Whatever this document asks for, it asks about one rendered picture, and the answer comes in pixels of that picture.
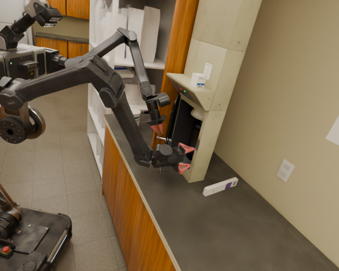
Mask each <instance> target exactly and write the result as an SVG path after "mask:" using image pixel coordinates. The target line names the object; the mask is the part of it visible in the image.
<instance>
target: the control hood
mask: <svg viewBox="0 0 339 271"><path fill-rule="evenodd" d="M166 75H167V77H168V78H169V80H170V81H171V82H172V81H173V82H175V83H176V84H178V85H179V86H180V87H182V88H184V89H185V90H187V91H188V93H189V94H190V96H191V98H192V99H193V101H194V103H195V104H197V105H198V106H199V107H201V108H202V109H204V110H205V111H209V109H210V106H211V102H212V99H213V95H214V92H213V91H212V90H210V89H208V88H206V87H205V86H204V88H195V87H193V86H191V85H190V82H191V78H189V77H188V76H186V75H184V74H175V73H166ZM173 82H172V84H173ZM173 85H174V84H173ZM174 87H175V85H174ZM175 88H176V87H175ZM176 90H177V88H176Z"/></svg>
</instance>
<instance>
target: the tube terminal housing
mask: <svg viewBox="0 0 339 271"><path fill-rule="evenodd" d="M244 55H245V52H242V51H236V50H232V49H226V48H223V47H220V46H216V45H213V44H209V43H207V42H203V41H200V40H196V39H193V38H191V41H190V45H189V51H188V55H187V60H186V65H185V70H184V75H186V76H188V77H189V78H191V79H192V74H193V73H200V74H203V71H204V67H205V64H206V62H208V63H211V64H212V65H213V67H212V70H211V74H210V78H209V81H208V80H206V81H205V84H204V86H205V87H206V88H208V89H210V90H212V91H213V92H214V95H213V99H212V102H211V106H210V109H209V111H205V110H204V109H202V108H201V107H199V106H198V105H197V104H195V103H194V102H192V101H191V100H190V99H188V98H187V97H186V96H184V95H183V94H182V93H179V94H180V95H181V98H180V101H181V99H183V100H184V101H185V102H187V103H188V104H189V105H191V106H192V107H193V108H195V109H196V110H197V111H198V112H200V113H201V114H203V122H202V126H201V129H200V133H199V137H198V139H200V144H199V147H198V150H195V151H194V154H193V158H192V162H191V164H190V165H191V166H190V168H189V169H186V170H185V171H184V172H183V173H182V175H183V176H184V178H185V179H186V180H187V181H188V183H191V182H197V181H203V180H204V177H205V175H206V172H207V169H208V166H209V163H210V159H211V156H212V153H213V150H214V147H215V144H216V141H217V138H218V135H219V132H220V129H221V126H222V123H223V120H224V116H225V113H226V110H227V107H228V104H229V101H230V98H231V95H232V91H233V89H234V86H235V83H236V80H237V76H238V73H239V70H240V67H241V64H242V61H243V58H244ZM179 105H180V103H179ZM178 110H179V108H178ZM177 115H178V113H177ZM176 117H177V116H176ZM175 122H176V120H175ZM174 127H175V125H174ZM173 132H174V130H173ZM172 137H173V135H172ZM171 142H172V140H171ZM170 146H171V145H170Z"/></svg>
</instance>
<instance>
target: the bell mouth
mask: <svg viewBox="0 0 339 271"><path fill-rule="evenodd" d="M191 115H192V116H193V117H195V118H196V119H199V120H201V121H203V114H201V113H200V112H198V111H197V110H196V109H195V108H194V109H193V110H192V111H191Z"/></svg>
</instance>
